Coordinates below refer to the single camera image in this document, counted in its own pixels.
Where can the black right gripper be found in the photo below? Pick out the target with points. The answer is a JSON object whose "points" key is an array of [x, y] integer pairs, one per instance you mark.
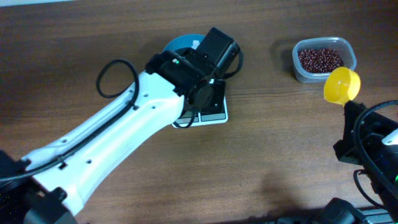
{"points": [[351, 125]]}

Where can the yellow plastic scoop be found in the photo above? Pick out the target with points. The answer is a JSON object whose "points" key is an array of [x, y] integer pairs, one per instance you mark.
{"points": [[342, 86]]}

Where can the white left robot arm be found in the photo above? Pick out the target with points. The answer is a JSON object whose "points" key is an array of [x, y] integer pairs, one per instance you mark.
{"points": [[183, 86]]}

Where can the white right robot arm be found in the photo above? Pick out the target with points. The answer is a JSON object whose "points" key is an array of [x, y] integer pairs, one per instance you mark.
{"points": [[364, 143]]}

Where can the white digital kitchen scale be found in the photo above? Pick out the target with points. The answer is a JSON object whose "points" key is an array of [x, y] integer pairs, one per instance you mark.
{"points": [[215, 113]]}

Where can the blue-grey plastic bowl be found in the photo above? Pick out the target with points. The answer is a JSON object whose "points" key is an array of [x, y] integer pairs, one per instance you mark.
{"points": [[183, 41]]}

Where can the red adzuki beans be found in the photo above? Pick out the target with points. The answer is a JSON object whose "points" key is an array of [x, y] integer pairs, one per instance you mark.
{"points": [[320, 60]]}

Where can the black base equipment at edge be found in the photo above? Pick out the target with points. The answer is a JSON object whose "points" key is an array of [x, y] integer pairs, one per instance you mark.
{"points": [[339, 211]]}

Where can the clear plastic food container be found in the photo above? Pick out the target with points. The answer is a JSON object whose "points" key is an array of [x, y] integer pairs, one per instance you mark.
{"points": [[343, 47]]}

